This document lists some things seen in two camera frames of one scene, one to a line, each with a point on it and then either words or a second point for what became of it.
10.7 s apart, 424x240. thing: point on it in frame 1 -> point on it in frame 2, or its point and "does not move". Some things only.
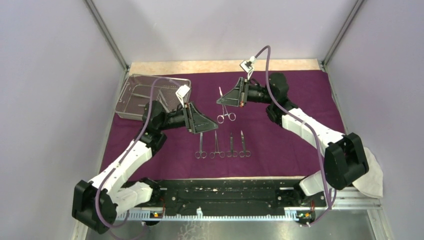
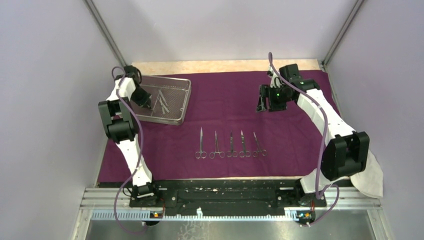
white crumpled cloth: (372, 183) does not move
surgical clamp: (212, 154) does not move
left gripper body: (186, 112) -> (141, 97)
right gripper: (238, 96) -> (265, 91)
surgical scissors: (244, 153) does not move
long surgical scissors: (203, 154) does not move
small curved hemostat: (231, 116) -> (255, 153)
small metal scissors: (231, 153) does not move
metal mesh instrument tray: (137, 94) does not move
